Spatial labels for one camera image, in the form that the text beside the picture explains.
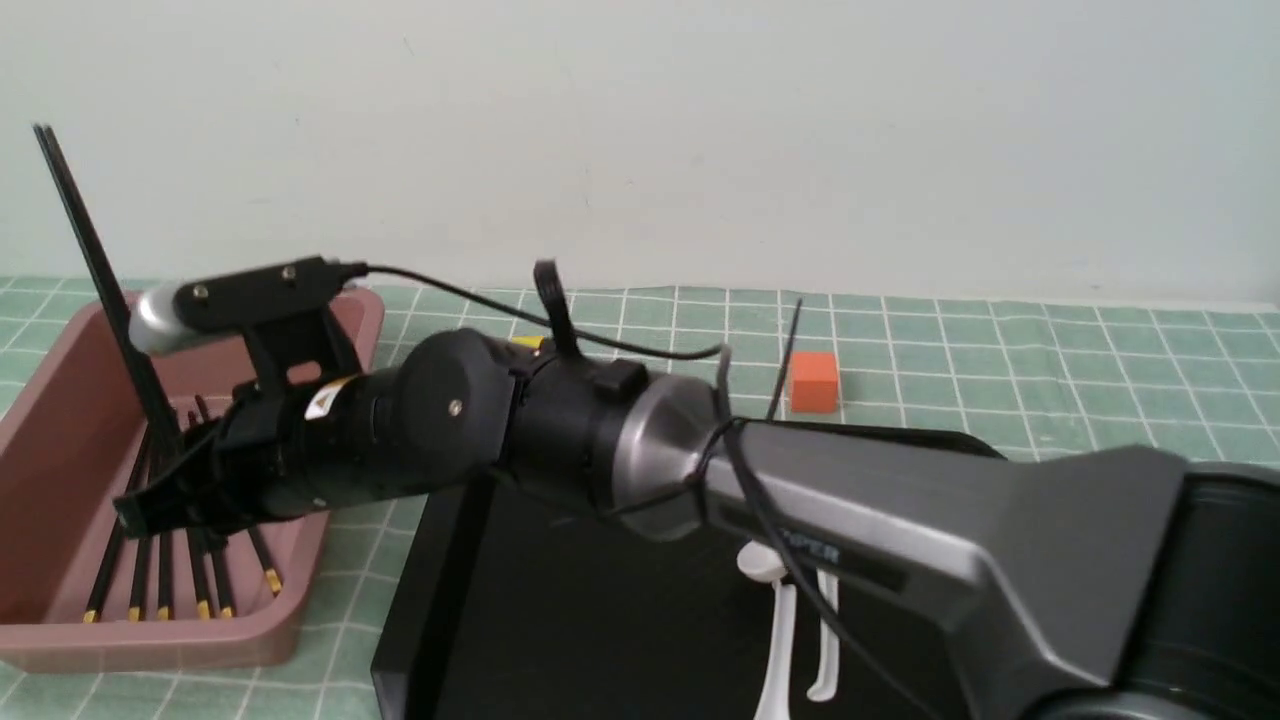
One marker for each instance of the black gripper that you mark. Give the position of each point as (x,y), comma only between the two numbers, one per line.
(273,457)

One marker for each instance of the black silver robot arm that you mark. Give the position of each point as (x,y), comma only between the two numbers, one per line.
(1128,581)

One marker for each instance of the black chopstick gold tip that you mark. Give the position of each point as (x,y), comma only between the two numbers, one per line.
(266,560)
(220,570)
(200,582)
(165,579)
(139,581)
(104,575)

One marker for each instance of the pink plastic bin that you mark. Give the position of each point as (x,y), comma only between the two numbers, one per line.
(67,447)

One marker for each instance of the black plastic tray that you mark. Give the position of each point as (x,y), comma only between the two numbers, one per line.
(508,609)

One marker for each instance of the white spoon center bowl-down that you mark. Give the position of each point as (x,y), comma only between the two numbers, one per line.
(761,563)

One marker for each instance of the orange cube block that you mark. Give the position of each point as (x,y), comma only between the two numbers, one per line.
(814,383)

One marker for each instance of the white spoon right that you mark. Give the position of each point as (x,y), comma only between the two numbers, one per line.
(825,685)

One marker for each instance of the green checkered tablecloth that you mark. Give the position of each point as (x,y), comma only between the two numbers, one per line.
(1034,380)

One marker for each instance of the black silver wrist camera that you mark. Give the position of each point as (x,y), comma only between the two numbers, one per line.
(283,313)

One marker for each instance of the white spoon bottom handle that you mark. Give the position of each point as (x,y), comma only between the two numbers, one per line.
(774,699)

